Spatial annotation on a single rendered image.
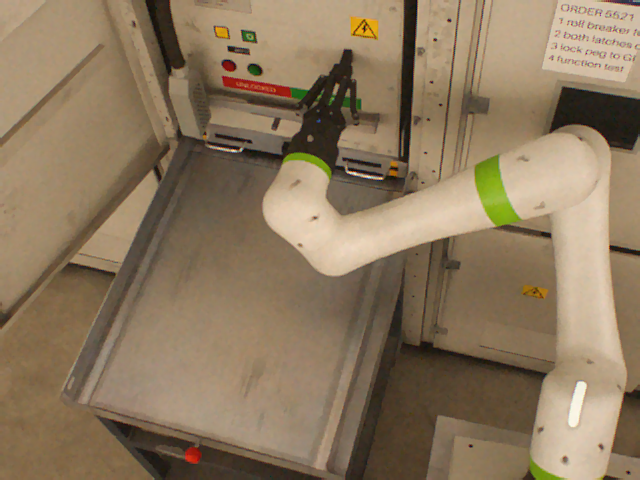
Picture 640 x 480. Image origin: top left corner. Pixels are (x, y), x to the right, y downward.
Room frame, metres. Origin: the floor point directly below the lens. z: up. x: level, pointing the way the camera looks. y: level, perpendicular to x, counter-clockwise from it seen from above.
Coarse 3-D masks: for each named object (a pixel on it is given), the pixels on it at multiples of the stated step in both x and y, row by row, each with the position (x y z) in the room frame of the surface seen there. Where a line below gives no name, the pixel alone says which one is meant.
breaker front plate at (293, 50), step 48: (192, 0) 1.25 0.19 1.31; (288, 0) 1.17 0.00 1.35; (336, 0) 1.13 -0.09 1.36; (384, 0) 1.10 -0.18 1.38; (192, 48) 1.26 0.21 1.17; (288, 48) 1.17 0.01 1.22; (336, 48) 1.14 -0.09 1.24; (384, 48) 1.10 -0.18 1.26; (240, 96) 1.23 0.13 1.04; (384, 96) 1.10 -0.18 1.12; (384, 144) 1.10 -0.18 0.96
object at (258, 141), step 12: (204, 132) 1.26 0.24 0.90; (216, 132) 1.24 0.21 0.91; (228, 132) 1.23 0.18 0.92; (240, 132) 1.22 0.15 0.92; (252, 132) 1.21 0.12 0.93; (240, 144) 1.22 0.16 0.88; (252, 144) 1.21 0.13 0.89; (264, 144) 1.20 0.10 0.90; (276, 144) 1.19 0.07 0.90; (348, 156) 1.12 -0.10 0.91; (360, 156) 1.11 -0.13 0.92; (372, 156) 1.10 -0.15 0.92; (384, 156) 1.09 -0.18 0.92; (408, 156) 1.08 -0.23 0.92; (360, 168) 1.11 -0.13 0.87; (372, 168) 1.10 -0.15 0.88; (396, 168) 1.08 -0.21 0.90
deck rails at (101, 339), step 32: (192, 160) 1.21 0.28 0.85; (160, 192) 1.09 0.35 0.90; (160, 224) 1.03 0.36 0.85; (128, 256) 0.92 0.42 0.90; (384, 256) 0.83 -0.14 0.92; (128, 288) 0.87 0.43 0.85; (96, 320) 0.77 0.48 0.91; (96, 352) 0.72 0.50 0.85; (352, 352) 0.65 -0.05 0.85; (64, 384) 0.63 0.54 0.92; (96, 384) 0.65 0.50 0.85; (352, 384) 0.57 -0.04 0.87; (320, 448) 0.46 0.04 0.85
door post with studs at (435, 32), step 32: (448, 0) 1.02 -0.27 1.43; (448, 32) 1.01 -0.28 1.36; (416, 64) 1.04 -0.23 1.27; (448, 64) 1.01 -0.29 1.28; (416, 96) 1.04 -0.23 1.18; (416, 128) 1.04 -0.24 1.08; (416, 160) 1.03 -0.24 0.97; (416, 256) 1.02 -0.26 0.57; (416, 288) 1.02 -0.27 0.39; (416, 320) 1.02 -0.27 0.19
